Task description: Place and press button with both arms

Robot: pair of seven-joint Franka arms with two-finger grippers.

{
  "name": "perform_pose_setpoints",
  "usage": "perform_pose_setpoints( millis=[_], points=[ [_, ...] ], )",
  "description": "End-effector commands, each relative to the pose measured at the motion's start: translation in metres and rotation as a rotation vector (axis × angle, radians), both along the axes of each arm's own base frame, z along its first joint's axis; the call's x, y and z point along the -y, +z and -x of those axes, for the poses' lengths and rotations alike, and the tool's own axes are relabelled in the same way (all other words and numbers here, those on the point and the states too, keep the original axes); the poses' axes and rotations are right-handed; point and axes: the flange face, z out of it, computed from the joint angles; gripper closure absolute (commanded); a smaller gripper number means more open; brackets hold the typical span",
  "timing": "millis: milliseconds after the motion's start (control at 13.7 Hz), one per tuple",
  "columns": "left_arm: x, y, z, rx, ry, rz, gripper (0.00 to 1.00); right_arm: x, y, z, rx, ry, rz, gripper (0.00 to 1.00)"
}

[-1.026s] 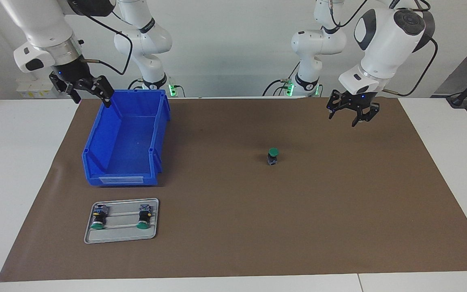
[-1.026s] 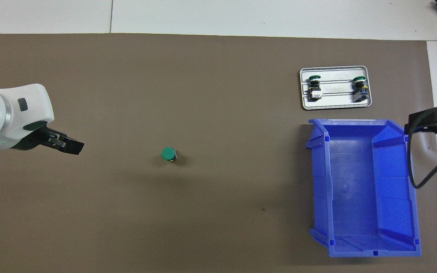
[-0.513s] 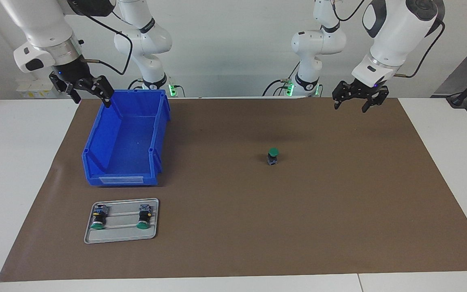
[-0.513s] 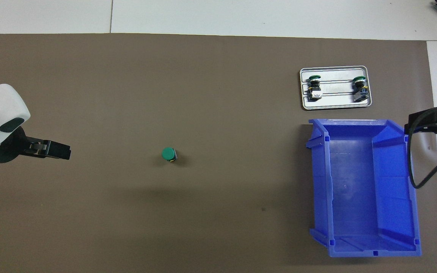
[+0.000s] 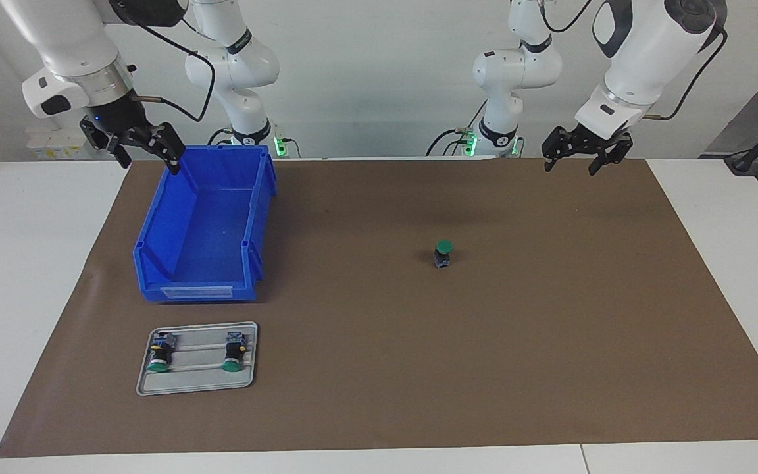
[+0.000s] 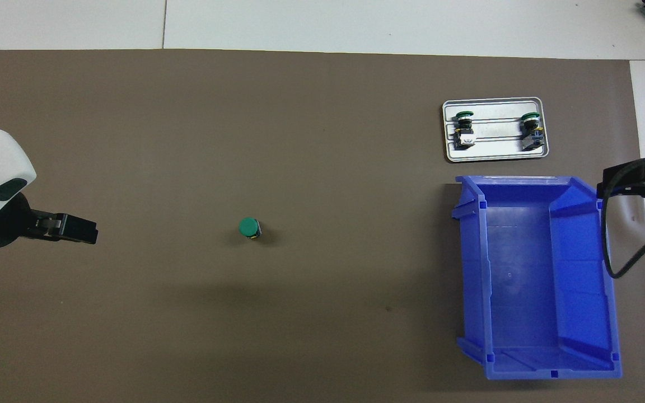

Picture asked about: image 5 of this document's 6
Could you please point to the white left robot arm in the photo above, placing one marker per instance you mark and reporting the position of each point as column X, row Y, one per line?
column 649, row 52

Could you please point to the blue plastic storage bin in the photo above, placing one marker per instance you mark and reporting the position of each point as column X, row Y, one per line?
column 208, row 230

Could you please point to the green push button switch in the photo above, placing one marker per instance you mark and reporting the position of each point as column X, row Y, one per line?
column 443, row 247
column 160, row 352
column 235, row 352

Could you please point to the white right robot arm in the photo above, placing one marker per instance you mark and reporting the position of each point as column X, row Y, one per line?
column 70, row 39

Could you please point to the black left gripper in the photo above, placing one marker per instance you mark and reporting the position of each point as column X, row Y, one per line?
column 596, row 141

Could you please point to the grey metal tray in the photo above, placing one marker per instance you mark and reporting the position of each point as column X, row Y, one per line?
column 198, row 382

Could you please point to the brown table mat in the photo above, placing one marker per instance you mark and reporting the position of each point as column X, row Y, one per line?
column 353, row 362

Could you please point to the white plug with green light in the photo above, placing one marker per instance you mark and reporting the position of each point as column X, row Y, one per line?
column 280, row 141
column 470, row 141

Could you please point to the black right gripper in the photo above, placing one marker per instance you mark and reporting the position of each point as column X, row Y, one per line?
column 119, row 115

